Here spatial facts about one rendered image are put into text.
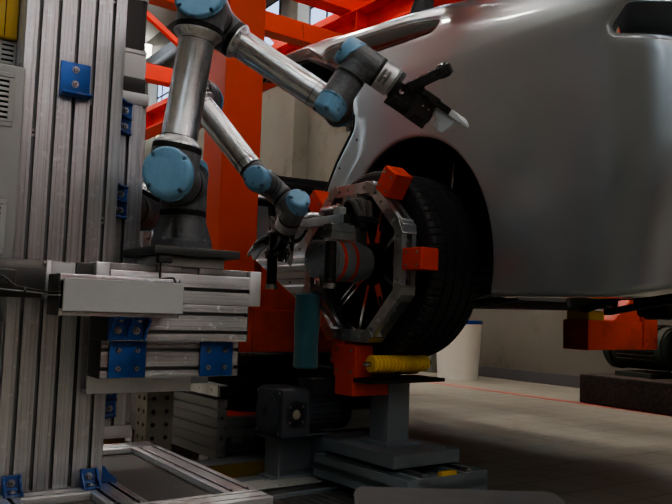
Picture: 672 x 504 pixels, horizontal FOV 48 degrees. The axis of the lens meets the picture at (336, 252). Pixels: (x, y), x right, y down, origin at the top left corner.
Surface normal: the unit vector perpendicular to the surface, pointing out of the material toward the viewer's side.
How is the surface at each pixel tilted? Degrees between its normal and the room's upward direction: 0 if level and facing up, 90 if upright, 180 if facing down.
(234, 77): 90
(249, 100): 90
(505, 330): 90
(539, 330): 90
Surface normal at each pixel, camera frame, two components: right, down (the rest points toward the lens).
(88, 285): 0.56, -0.05
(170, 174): -0.03, 0.05
